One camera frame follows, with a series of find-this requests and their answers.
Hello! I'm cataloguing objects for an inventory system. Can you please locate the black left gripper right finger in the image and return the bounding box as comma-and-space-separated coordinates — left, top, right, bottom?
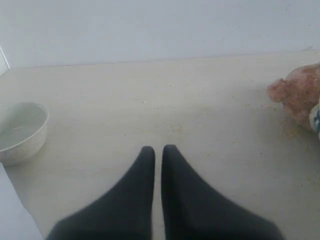
161, 145, 284, 240

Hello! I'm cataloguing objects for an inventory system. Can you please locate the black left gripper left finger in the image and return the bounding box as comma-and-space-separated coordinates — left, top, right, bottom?
47, 146, 155, 240

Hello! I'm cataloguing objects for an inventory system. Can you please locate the brown teddy bear striped sweater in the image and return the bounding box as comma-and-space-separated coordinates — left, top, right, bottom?
266, 63, 320, 137

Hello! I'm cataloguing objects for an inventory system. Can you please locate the white speckled bowl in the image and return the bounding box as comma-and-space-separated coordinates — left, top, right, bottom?
0, 102, 50, 167

